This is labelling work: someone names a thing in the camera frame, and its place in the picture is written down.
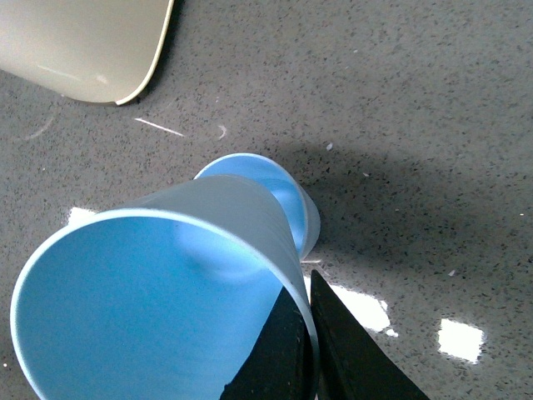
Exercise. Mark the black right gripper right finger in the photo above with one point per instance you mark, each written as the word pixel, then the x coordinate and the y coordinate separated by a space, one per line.
pixel 352 364

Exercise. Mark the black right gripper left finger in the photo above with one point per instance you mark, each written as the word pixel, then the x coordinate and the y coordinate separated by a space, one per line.
pixel 280 365

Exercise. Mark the light blue plastic cup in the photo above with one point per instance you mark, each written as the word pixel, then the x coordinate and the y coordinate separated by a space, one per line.
pixel 163 298

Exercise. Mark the cream toaster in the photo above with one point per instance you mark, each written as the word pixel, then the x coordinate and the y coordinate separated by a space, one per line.
pixel 89 51

